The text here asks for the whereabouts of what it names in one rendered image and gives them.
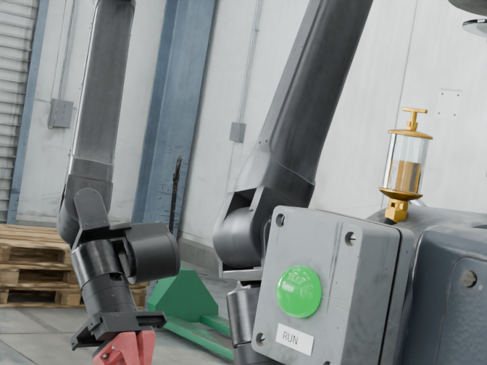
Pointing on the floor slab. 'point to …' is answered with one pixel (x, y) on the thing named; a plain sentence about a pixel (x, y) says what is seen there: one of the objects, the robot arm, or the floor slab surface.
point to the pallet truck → (189, 300)
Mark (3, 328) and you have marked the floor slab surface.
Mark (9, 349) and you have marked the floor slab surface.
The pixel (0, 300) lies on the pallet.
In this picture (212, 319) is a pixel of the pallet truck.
